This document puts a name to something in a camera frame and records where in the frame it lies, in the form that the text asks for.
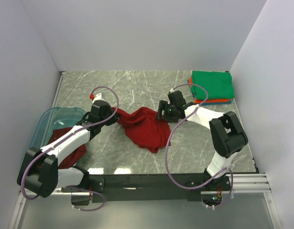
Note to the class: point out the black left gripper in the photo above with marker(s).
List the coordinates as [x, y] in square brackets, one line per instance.
[112, 121]

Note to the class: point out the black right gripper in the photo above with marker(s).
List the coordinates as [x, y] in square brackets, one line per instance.
[163, 106]

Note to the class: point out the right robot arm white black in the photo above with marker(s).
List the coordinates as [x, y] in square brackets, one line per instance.
[227, 133]

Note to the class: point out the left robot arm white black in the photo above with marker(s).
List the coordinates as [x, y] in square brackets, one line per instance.
[40, 172]

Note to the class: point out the folded orange t shirt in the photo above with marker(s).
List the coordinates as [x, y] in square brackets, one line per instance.
[212, 101]

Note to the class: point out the folded blue t shirt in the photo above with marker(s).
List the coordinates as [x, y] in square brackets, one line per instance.
[219, 91]

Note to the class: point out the clear blue plastic bin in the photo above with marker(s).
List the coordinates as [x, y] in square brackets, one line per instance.
[54, 119]

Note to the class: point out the dark red t shirt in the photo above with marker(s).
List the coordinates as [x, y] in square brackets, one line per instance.
[68, 155]

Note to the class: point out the folded green t shirt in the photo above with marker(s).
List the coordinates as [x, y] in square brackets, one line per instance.
[204, 75]

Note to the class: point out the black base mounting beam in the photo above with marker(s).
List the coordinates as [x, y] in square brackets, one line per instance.
[131, 187]

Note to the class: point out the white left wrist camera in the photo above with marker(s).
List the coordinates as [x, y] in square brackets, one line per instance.
[98, 96]

